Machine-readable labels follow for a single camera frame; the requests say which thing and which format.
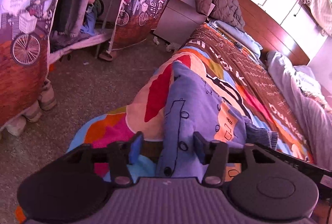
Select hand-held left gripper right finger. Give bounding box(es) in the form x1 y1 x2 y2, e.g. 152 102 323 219
193 132 276 187

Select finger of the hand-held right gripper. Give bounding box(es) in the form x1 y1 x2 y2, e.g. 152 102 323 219
255 145 332 185

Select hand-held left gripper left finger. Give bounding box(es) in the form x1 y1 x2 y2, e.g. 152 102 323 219
66 131 145 186

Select blue patterned sweater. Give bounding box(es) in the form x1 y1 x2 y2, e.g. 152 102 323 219
155 60 280 178

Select pale blue duvet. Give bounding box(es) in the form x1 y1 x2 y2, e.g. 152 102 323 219
267 50 332 170

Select colourful printed blanket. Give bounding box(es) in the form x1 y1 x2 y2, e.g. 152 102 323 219
15 22 315 224

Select brown slipper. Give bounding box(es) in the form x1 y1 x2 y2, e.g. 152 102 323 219
98 50 114 62

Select beige shoes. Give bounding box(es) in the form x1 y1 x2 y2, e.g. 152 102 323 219
23 78 58 124

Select white paper scraps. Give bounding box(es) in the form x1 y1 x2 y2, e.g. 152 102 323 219
153 36 180 53

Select light blue pillow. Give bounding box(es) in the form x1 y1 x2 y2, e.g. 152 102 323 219
207 19 263 59

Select wooden headboard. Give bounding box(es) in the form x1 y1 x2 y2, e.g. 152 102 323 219
229 0 311 67

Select beige hanging garment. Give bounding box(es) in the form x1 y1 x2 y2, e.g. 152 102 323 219
299 0 332 37

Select printed fabric wardrobe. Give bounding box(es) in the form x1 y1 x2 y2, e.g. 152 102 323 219
0 0 190 136

